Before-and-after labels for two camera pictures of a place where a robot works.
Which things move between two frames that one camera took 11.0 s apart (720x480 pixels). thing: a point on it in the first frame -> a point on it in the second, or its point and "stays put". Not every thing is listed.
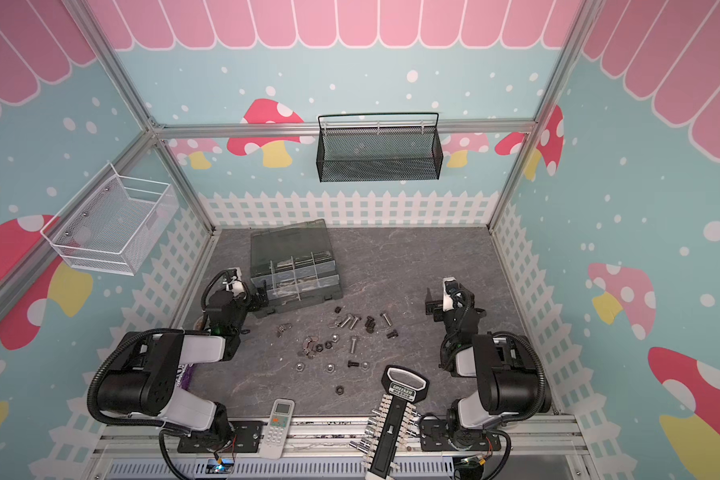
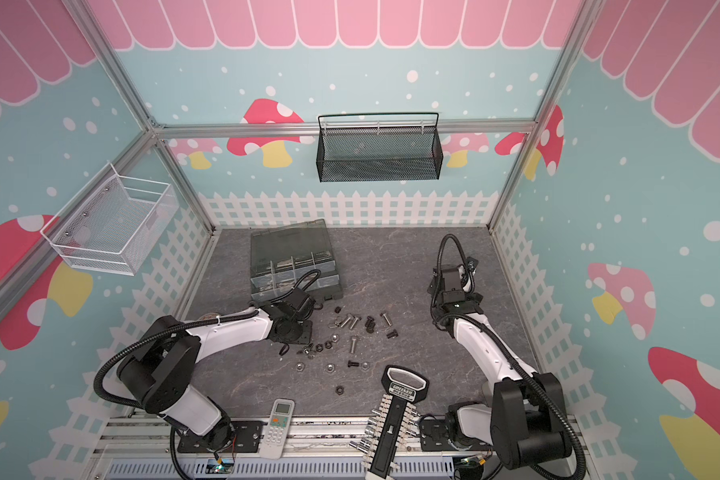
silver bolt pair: (348, 320) stays put
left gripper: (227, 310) -> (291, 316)
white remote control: (278, 424) stays put
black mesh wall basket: (383, 146) stays put
